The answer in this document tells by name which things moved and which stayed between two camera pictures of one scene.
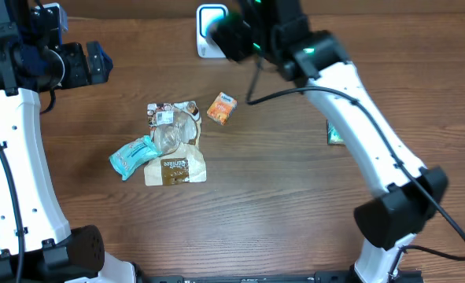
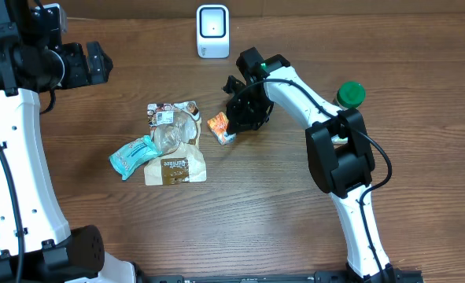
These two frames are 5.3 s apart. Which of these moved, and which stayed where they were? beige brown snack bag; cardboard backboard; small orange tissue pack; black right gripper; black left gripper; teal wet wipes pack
Moved: black right gripper; small orange tissue pack
Stayed: cardboard backboard; beige brown snack bag; black left gripper; teal wet wipes pack
